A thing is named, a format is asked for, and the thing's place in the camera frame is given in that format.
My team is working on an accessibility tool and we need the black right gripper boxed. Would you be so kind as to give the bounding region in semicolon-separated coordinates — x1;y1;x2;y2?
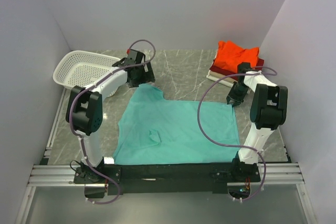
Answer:
226;82;249;107

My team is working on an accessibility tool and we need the teal t-shirt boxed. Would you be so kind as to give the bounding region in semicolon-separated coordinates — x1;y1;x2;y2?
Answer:
113;84;240;165

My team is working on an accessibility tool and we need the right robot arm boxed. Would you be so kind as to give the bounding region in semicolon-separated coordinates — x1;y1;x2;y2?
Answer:
226;62;288;182

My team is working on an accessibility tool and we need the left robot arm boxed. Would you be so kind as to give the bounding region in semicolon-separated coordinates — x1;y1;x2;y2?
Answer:
66;49;155;183

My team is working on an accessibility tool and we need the folded white t-shirt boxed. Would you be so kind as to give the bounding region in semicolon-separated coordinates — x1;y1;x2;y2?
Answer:
206;74;233;88

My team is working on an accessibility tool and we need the folded beige t-shirt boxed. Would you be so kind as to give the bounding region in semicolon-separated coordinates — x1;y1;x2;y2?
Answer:
208;71;238;86

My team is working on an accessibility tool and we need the folded dark red t-shirt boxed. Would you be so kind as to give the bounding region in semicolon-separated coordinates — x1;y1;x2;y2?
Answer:
209;58;265;76

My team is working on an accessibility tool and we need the folded orange t-shirt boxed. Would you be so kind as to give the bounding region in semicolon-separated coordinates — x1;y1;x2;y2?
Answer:
214;40;259;73

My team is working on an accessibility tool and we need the white perforated plastic basket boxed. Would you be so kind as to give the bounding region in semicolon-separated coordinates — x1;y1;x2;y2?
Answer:
53;50;120;90

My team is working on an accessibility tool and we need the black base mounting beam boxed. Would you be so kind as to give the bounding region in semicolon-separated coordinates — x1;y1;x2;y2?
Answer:
73;160;261;198

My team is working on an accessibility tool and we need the aluminium extrusion rail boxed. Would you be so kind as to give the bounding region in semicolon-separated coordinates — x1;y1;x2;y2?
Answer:
15;163;317;223

